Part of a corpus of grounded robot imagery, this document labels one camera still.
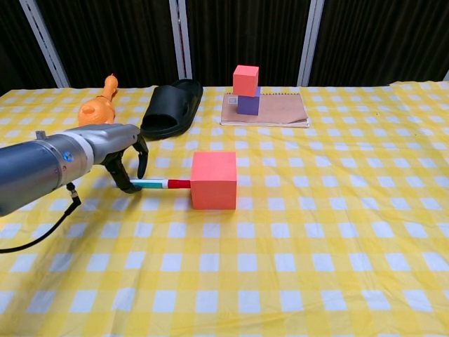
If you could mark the white marker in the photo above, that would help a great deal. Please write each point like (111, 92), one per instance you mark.
(154, 183)

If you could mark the yellow checkered tablecloth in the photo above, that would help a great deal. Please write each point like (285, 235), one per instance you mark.
(280, 228)

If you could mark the black slide slipper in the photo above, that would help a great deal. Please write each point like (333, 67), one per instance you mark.
(175, 102)

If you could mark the brown spiral notebook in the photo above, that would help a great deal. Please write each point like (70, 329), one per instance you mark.
(280, 109)

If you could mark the large red foam cube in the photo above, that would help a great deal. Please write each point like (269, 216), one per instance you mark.
(214, 182)

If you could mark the black pleated curtain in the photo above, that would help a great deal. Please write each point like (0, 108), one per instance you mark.
(245, 35)

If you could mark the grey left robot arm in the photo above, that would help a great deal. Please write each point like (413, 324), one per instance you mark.
(31, 168)

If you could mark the orange rubber chicken toy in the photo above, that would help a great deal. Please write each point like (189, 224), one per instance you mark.
(98, 110)

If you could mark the small red foam cube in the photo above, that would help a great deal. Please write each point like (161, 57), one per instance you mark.
(245, 80)

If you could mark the purple foam cube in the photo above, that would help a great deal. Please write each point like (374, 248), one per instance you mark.
(248, 105)

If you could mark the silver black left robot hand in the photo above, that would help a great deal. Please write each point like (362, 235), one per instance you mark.
(112, 140)

